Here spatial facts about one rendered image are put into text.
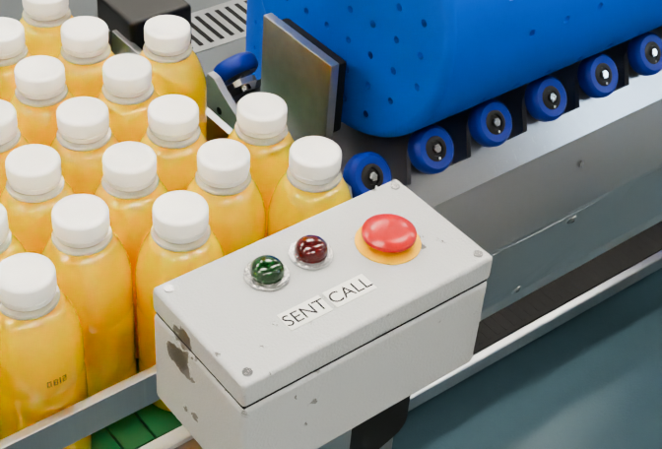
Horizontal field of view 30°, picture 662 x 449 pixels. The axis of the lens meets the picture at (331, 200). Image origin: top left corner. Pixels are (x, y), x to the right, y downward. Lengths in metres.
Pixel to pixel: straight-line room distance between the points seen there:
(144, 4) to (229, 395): 0.58
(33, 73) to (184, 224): 0.22
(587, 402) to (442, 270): 1.48
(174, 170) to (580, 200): 0.50
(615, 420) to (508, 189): 1.08
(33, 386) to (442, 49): 0.42
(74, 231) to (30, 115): 0.18
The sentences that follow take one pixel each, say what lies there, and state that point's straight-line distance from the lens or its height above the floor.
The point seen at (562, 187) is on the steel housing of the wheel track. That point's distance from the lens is 1.28.
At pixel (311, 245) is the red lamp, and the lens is 0.79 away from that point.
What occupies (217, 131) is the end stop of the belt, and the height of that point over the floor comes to 0.97.
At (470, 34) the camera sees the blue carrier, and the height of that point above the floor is 1.11.
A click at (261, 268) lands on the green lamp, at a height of 1.11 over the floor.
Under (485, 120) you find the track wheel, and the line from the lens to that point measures 1.16.
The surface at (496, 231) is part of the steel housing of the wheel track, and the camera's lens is 1.22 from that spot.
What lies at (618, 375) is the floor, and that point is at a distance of 2.33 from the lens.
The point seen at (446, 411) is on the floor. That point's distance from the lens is 2.19.
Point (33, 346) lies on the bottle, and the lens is 0.83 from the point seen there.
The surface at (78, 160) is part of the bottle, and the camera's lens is 0.95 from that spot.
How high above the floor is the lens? 1.63
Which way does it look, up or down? 39 degrees down
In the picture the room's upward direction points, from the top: 5 degrees clockwise
